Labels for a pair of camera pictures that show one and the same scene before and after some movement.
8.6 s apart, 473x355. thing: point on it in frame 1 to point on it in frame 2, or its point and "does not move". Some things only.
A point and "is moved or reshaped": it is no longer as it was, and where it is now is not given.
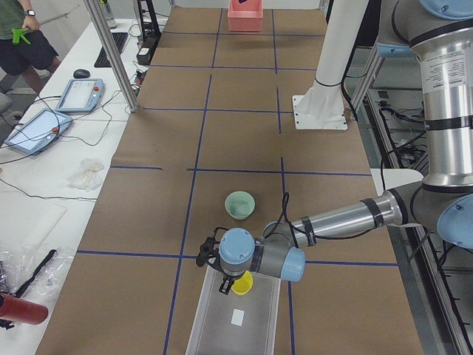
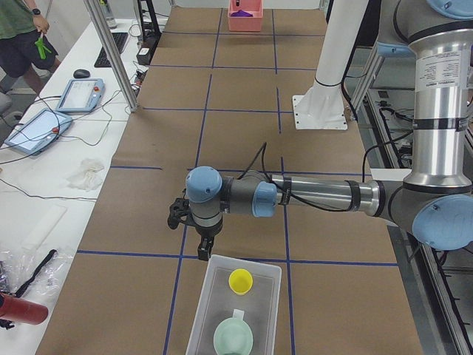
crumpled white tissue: (88, 176) does not move
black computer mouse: (81, 73) does not move
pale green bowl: (239, 205) is moved or reshaped
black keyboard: (103, 60) does not move
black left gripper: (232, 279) to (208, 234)
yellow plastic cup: (243, 285) does not move
